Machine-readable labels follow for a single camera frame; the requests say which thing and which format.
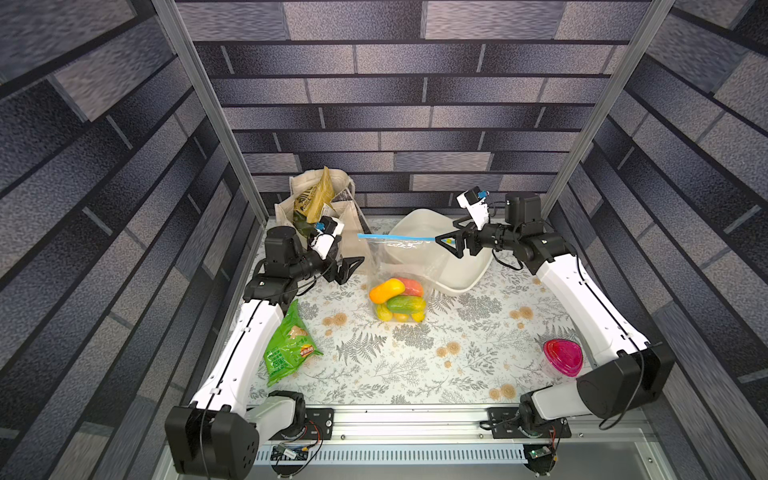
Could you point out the white serving dish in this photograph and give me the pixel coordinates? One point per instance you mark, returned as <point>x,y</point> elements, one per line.
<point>450,275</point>

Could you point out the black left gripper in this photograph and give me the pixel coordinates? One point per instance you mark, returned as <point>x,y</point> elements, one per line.
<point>334,265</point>

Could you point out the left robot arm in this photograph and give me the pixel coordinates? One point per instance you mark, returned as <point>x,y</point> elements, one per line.
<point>211,437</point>

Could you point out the right circuit board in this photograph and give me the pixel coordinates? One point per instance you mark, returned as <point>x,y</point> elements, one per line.
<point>540,459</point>

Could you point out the pink lidded container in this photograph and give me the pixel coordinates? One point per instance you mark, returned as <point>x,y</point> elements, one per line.
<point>565,356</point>

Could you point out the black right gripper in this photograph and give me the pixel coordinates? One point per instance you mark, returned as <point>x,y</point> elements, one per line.
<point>465,239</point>

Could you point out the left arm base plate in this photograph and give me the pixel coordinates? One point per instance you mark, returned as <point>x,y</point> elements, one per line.
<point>318,425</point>

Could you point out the circuit board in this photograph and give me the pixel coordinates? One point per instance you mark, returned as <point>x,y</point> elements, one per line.
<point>540,459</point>
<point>288,453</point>

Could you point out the left aluminium frame post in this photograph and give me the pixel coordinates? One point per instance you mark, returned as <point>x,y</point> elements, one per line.
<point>181,41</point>

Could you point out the floral table mat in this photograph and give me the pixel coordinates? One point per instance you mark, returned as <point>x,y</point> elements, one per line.
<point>482,346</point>

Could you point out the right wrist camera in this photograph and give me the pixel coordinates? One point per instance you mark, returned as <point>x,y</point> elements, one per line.
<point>474,201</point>

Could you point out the red mango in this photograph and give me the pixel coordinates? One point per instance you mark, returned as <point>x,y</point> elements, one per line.
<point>412,287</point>

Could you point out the yellow snack packet in tote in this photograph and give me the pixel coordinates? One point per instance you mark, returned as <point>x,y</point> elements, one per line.
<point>316,197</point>

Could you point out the green mango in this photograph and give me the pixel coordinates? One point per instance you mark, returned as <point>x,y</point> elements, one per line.
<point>406,305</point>
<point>383,313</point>

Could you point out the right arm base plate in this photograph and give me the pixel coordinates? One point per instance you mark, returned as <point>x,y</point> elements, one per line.
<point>509,423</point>

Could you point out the aluminium front rail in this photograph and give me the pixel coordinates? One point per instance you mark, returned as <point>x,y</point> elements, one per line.
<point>400,441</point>

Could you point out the right aluminium frame post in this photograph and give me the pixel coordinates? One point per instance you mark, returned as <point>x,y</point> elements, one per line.
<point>647,30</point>

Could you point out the green chip bag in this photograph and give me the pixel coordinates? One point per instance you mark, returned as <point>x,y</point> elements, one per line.
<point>289,348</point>

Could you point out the clear zip-top bag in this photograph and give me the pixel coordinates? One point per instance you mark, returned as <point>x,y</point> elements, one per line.
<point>386,266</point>

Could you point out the beige canvas tote bag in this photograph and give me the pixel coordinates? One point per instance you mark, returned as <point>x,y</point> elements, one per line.
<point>343,206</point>

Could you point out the left circuit board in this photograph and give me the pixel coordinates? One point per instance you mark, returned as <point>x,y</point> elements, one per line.
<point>288,453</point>

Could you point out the aluminium frame post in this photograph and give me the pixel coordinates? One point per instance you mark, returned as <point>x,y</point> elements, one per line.
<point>647,30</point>
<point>181,41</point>

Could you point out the orange mango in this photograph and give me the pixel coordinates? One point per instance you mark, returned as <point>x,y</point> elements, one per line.
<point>387,290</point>

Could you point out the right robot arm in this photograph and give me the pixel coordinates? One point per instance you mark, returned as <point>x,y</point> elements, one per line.
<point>629,370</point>

